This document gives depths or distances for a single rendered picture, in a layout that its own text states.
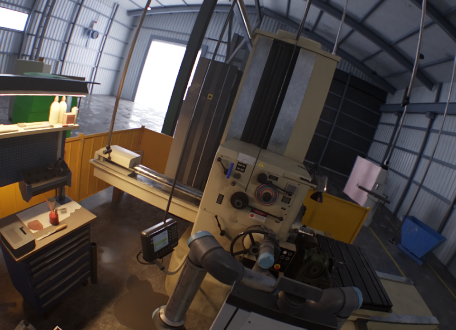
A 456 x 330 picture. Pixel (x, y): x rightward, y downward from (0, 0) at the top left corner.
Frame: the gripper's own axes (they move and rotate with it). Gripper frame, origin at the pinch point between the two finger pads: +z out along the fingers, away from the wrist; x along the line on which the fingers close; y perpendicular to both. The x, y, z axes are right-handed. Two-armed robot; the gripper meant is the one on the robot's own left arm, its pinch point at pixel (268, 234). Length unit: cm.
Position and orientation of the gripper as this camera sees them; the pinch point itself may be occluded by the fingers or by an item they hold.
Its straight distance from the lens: 167.3
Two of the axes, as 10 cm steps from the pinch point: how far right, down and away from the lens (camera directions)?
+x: -4.8, 8.4, 2.6
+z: 1.9, -1.9, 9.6
